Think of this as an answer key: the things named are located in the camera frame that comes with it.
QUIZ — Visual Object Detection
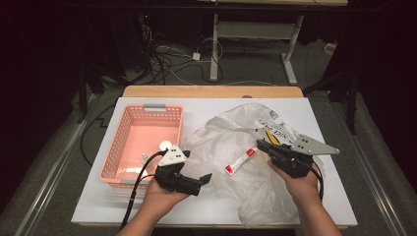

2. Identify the red and white tube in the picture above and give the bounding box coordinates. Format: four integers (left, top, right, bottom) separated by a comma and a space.
223, 147, 258, 176

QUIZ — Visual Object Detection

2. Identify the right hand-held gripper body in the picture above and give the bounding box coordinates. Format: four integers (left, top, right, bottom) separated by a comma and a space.
268, 134, 340, 179

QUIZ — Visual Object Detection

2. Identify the white board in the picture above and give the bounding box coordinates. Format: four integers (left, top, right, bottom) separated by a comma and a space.
71, 96, 358, 227

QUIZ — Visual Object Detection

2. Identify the clear plastic bag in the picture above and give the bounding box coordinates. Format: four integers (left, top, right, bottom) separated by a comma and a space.
183, 102, 326, 229

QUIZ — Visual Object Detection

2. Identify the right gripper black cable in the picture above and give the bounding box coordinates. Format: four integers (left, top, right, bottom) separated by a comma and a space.
311, 160, 326, 203

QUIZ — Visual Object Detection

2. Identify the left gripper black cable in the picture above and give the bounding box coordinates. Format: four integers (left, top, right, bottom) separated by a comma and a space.
119, 150, 167, 231

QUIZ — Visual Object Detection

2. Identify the tangle of floor cables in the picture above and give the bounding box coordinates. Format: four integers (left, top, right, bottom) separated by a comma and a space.
141, 24, 225, 87

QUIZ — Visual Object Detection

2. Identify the black stand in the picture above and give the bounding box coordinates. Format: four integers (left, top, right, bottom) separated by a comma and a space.
77, 63, 127, 125
303, 63, 361, 136

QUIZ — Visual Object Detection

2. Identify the person's left hand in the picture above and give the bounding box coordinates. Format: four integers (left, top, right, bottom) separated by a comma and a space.
141, 179, 191, 217

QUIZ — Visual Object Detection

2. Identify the white desk frame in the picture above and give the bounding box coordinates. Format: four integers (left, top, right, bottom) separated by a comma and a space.
196, 0, 349, 86

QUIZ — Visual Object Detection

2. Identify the person's right hand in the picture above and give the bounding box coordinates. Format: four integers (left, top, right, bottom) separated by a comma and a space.
268, 161, 324, 207

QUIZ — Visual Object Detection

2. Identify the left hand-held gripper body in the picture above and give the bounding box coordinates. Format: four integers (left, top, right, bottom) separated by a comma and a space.
153, 145, 203, 197

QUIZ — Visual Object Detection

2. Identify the pink plastic basket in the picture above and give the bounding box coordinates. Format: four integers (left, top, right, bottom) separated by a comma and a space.
98, 103, 184, 191

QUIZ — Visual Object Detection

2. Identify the black floor cable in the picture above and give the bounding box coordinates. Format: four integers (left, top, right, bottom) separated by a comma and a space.
80, 103, 116, 167

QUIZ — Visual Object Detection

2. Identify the metal floor rail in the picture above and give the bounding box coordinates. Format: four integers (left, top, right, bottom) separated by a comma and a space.
328, 97, 408, 236
16, 93, 96, 236

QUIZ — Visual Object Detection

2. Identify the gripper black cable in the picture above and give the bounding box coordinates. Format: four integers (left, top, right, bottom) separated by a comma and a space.
311, 160, 326, 203
119, 150, 167, 231

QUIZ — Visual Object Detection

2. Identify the wooden table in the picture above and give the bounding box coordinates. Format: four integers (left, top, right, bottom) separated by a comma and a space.
78, 85, 349, 230

